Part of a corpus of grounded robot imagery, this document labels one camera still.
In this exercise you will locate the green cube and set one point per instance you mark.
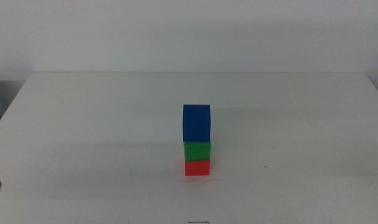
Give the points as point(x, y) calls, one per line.
point(197, 151)

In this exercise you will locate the blue cube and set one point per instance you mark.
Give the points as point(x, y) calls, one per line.
point(196, 124)

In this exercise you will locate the red cube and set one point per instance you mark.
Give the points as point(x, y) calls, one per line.
point(197, 168)

